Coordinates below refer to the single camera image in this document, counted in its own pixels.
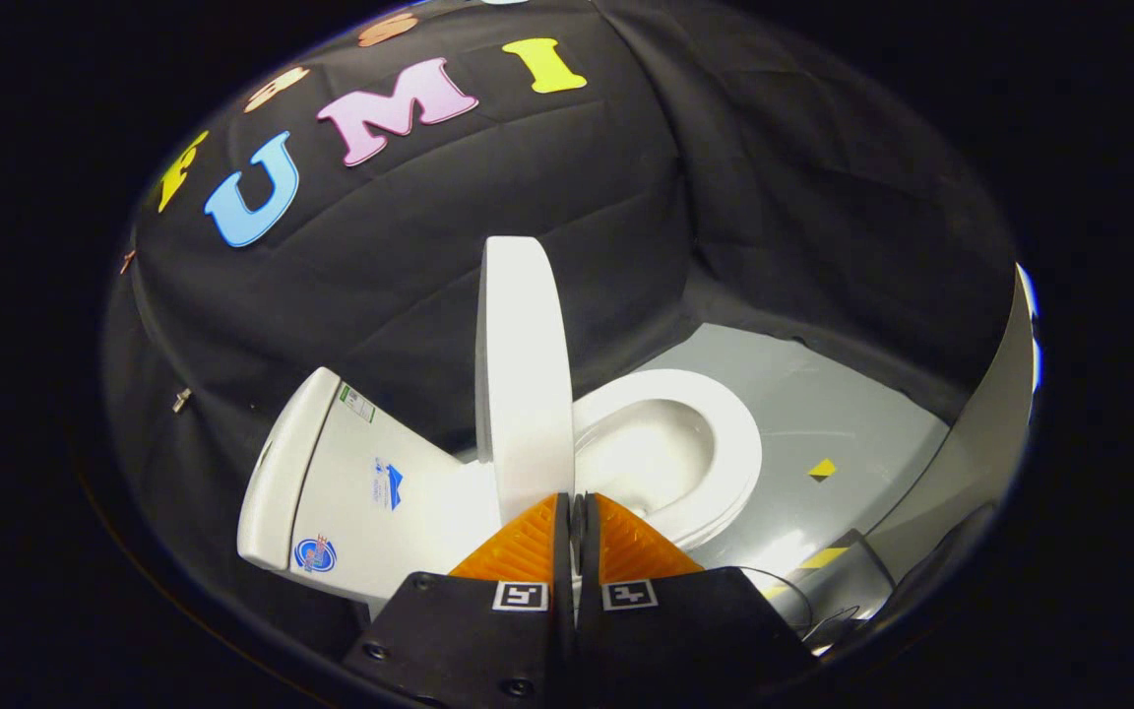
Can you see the red clip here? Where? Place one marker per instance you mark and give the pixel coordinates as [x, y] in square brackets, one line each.
[126, 261]

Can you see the white toilet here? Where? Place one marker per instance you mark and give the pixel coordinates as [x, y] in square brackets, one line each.
[350, 492]

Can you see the yellow tape strip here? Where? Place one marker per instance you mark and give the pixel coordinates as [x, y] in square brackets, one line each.
[825, 558]

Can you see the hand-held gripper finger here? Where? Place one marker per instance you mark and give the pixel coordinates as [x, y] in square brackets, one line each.
[565, 591]
[585, 591]

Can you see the silver clip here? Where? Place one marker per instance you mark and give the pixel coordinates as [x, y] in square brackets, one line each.
[181, 399]

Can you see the white toilet seat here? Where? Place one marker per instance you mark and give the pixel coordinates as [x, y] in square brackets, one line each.
[739, 443]

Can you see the black backdrop cloth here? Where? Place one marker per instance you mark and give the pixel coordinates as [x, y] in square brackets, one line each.
[488, 167]

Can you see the white toilet lid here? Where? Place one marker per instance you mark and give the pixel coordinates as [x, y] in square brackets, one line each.
[523, 394]

